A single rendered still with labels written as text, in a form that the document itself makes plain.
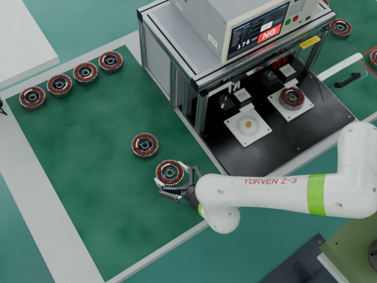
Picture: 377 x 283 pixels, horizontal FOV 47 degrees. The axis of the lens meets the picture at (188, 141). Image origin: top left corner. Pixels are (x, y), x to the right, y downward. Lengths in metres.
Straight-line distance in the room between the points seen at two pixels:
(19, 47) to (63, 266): 0.80
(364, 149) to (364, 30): 1.27
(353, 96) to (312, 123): 0.27
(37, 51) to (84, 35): 1.68
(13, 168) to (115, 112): 0.48
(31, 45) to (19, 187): 0.59
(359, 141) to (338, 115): 0.79
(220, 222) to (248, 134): 0.57
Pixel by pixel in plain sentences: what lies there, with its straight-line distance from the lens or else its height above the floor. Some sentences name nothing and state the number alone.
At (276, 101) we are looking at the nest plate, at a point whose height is 0.78.
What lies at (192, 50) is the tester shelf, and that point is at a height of 1.11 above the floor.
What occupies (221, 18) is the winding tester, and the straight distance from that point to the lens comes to 1.52.
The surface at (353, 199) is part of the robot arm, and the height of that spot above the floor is 1.35.
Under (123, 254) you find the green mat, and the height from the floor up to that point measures 0.75.
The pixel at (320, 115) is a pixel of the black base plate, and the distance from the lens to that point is 2.01.
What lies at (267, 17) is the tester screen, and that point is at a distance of 1.60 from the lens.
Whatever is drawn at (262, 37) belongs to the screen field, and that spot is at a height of 1.17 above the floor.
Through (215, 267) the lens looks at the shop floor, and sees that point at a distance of 2.45.
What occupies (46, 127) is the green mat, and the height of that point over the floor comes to 0.75.
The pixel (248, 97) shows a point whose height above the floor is 0.92.
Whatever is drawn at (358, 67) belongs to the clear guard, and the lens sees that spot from 1.86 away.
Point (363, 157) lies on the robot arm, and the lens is 1.25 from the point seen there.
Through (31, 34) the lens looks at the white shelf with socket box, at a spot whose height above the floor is 1.21.
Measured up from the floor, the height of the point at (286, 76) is 0.92.
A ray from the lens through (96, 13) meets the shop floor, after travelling 3.40.
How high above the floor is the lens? 2.38
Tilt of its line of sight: 62 degrees down
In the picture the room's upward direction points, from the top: 5 degrees clockwise
